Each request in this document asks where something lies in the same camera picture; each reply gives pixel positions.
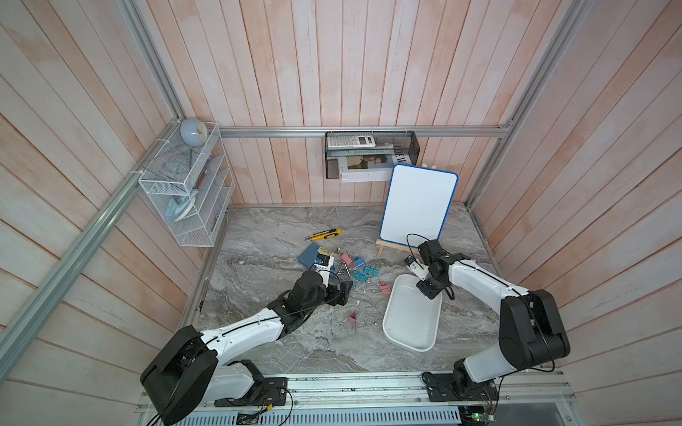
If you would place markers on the white blue item in rack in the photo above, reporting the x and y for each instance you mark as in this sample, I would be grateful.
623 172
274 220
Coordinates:
179 207

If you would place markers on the white board blue frame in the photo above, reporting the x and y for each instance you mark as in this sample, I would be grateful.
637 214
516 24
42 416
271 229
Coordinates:
418 202

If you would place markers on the aluminium frame rail right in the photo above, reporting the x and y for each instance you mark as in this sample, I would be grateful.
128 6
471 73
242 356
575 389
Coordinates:
572 14

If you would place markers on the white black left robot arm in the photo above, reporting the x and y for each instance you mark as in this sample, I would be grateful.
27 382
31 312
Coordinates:
198 366

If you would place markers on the white plastic storage box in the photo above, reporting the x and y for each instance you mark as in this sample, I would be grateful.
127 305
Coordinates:
411 319

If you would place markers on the teal binder clip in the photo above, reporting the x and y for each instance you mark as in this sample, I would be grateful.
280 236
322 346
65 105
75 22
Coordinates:
371 271
360 276

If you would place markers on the white calculator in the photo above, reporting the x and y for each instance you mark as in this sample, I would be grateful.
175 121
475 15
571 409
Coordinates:
347 141

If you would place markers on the aluminium frame rail left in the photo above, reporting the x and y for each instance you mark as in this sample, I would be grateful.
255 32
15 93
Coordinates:
28 323

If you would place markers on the pink binder clip in pile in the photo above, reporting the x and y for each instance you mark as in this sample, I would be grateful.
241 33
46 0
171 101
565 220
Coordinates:
347 259

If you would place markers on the aluminium frame rail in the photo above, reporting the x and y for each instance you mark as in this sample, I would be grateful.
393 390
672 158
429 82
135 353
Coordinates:
572 14
28 323
448 131

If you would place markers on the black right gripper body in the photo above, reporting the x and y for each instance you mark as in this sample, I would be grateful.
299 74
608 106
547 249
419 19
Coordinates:
428 287

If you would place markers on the small wooden easel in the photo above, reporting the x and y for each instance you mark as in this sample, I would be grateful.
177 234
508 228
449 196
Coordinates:
382 245

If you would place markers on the aluminium frame rail back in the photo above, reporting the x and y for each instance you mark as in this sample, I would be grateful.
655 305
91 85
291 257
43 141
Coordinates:
448 131

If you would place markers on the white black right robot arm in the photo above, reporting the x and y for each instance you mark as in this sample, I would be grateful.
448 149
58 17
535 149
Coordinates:
530 333

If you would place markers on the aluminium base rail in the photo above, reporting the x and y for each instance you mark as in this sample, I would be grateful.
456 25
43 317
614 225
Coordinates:
401 398

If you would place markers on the white wire mesh shelf rack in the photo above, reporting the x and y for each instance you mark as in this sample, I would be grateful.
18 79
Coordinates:
177 170

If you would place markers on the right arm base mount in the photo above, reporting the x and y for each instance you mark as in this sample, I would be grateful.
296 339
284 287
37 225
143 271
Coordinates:
458 386

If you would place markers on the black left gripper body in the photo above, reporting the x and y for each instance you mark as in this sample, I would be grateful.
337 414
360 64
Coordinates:
331 295

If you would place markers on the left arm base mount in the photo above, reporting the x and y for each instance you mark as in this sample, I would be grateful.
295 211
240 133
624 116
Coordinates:
242 384

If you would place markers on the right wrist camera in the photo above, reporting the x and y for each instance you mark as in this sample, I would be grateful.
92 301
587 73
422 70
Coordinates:
415 264

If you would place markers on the black mesh wall tray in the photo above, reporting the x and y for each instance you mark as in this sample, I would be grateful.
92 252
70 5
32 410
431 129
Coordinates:
388 143

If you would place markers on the yellow black utility knife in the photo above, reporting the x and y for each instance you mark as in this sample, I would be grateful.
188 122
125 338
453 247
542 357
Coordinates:
323 235

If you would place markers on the magazine with photo cover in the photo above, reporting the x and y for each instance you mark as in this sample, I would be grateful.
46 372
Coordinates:
370 168

